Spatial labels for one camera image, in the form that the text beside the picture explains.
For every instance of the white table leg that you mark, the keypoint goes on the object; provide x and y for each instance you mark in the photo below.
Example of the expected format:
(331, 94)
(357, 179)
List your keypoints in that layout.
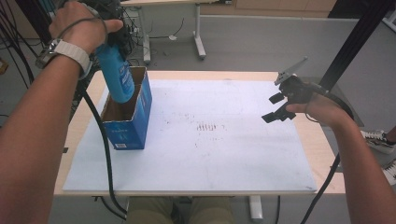
(256, 208)

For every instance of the blue bottle with white cap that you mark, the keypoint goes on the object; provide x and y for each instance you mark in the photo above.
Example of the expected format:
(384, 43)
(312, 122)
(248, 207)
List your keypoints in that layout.
(116, 77)

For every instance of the person's right leg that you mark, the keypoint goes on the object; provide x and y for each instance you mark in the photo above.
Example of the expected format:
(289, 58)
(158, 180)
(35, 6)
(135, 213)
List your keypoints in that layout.
(211, 211)

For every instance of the person's leg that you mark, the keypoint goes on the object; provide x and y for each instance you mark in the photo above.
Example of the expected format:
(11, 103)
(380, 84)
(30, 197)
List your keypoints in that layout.
(211, 211)
(392, 133)
(149, 211)

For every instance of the person's left hand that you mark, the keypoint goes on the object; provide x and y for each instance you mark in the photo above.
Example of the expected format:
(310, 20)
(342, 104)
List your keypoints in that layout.
(81, 32)

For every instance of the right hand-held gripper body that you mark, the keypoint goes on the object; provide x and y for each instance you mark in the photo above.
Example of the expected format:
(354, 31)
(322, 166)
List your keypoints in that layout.
(295, 90)

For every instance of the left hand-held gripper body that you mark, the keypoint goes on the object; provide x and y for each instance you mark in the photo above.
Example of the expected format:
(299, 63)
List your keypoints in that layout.
(109, 11)

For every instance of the white band wristwatch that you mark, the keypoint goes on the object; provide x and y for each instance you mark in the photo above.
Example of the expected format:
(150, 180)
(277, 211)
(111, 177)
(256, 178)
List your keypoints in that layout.
(73, 53)

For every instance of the person's left leg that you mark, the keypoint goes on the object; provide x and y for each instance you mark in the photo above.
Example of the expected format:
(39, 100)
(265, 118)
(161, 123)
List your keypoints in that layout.
(149, 211)

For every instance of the small dark tape piece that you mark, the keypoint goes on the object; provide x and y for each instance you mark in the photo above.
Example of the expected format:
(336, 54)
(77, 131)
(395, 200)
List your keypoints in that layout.
(65, 150)

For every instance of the yellow object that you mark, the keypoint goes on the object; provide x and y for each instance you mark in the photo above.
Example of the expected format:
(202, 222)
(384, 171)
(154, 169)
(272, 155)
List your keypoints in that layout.
(3, 67)

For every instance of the black metal column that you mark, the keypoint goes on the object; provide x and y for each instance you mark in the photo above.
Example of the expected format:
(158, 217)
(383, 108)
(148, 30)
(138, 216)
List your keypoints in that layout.
(31, 15)
(358, 34)

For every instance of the person's right hand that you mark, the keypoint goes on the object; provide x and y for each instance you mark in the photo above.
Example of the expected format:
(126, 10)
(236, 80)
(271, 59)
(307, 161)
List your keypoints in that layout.
(323, 110)

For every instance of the blue cardboard box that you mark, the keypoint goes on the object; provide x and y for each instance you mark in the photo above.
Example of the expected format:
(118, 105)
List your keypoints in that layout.
(137, 124)

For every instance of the white board mat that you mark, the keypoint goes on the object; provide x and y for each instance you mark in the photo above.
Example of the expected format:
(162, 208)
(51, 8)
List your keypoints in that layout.
(218, 155)

